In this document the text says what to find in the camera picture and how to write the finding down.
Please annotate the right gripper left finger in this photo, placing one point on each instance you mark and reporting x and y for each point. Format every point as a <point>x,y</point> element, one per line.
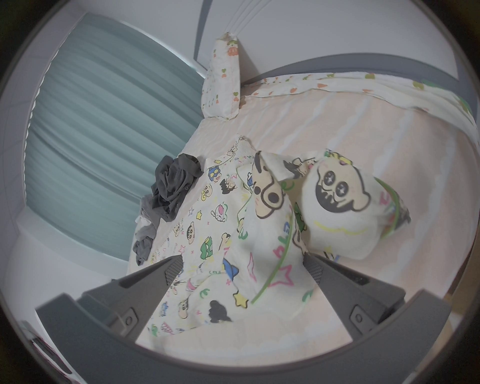
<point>142,292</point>

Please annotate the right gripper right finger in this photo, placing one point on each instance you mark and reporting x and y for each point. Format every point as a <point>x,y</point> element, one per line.
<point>348,296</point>

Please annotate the white printed pyjama top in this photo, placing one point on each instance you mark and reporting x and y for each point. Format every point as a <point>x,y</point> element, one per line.
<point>262,232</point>

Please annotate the dark grey garment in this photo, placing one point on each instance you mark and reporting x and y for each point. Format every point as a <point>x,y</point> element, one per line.
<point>142,251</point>

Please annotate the light grey garment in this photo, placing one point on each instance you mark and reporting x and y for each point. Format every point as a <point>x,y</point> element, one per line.
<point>148,215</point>

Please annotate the black shirt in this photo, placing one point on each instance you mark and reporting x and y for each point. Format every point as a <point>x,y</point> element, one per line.
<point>172,187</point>

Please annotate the blue-green curtain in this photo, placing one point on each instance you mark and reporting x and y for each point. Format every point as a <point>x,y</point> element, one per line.
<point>105,142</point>

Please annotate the bed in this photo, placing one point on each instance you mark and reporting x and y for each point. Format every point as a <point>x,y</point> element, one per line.
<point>337,123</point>

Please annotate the white printed pillow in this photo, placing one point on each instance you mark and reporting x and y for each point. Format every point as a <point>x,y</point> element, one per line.
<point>221,93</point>

